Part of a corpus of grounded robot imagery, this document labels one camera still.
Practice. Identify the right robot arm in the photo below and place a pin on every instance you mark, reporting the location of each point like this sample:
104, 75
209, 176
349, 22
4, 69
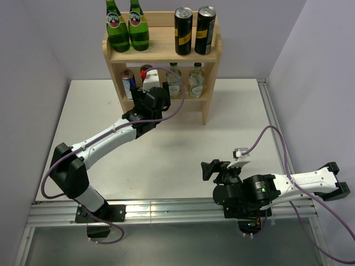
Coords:
260, 192

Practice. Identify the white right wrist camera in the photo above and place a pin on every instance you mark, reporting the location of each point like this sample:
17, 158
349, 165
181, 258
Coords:
241, 157

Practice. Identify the blue silver energy can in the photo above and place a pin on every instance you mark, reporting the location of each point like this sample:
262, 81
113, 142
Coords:
144, 69
128, 80

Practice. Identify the green perrier bottle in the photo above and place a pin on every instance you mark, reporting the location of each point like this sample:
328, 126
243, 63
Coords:
138, 27
116, 28

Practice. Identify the black yellow can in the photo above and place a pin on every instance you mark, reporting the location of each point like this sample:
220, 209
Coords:
205, 29
183, 17

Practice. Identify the left green Perrier bottle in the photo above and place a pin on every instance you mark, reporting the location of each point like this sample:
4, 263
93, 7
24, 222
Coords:
116, 28

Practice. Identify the clear Chang soda bottle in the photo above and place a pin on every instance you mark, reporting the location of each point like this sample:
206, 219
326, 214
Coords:
173, 82
196, 81

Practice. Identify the wooden shelf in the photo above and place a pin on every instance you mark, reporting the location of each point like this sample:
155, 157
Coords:
162, 52

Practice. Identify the right green Perrier bottle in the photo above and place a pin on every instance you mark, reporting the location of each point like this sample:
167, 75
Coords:
138, 27

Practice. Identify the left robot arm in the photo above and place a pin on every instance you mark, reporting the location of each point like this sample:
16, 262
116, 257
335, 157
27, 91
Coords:
71, 163

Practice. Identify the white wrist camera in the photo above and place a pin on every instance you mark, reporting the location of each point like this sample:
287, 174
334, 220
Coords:
241, 157
150, 79

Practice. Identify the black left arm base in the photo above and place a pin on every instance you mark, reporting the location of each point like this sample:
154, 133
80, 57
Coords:
114, 213

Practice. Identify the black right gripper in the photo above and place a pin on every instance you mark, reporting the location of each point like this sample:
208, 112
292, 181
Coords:
216, 165

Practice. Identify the aluminium rail frame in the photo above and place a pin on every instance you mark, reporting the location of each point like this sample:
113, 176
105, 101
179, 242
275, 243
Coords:
176, 194

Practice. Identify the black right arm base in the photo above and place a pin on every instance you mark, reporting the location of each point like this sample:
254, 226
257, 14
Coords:
250, 219

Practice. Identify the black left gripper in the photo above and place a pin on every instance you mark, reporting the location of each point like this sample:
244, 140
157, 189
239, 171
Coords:
138, 96

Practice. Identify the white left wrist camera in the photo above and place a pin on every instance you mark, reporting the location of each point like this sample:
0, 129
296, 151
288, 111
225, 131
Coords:
150, 79

